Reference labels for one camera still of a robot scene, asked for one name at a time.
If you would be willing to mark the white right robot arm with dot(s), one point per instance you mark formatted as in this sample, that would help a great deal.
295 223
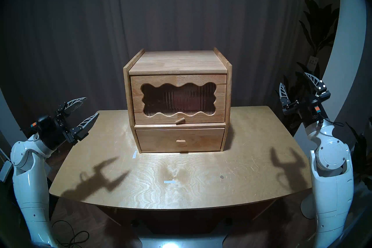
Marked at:
331 192

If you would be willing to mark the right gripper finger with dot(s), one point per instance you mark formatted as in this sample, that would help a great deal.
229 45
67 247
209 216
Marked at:
319 84
284 96

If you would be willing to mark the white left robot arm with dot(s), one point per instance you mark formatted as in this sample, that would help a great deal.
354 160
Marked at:
29 192

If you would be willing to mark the white curved arch panel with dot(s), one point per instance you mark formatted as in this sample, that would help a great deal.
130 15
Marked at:
345 47
8 122

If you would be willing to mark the white wall device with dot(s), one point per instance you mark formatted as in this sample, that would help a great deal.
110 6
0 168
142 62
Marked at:
5 172

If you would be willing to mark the grey pleated curtain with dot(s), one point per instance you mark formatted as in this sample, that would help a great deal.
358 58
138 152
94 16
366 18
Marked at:
72 32

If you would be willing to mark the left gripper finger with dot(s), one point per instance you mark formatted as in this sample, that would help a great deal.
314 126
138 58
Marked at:
84 126
71 106

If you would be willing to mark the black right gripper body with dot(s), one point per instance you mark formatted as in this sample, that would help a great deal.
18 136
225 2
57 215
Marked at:
311 109

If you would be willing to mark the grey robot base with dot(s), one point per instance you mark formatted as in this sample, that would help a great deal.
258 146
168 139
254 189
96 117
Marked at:
180 241

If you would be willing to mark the wooden cabinet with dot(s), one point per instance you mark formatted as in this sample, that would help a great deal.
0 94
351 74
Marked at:
177 61

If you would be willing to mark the white plant tag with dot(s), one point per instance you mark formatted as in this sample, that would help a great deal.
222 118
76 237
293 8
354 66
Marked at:
313 63

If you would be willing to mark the tall dark leafy plant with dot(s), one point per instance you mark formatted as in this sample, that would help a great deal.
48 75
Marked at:
319 26

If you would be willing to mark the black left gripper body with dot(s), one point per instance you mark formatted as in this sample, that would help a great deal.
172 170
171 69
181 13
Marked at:
55 134

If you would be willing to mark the wooden flip door wavy window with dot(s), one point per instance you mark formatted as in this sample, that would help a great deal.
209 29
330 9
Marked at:
180 79

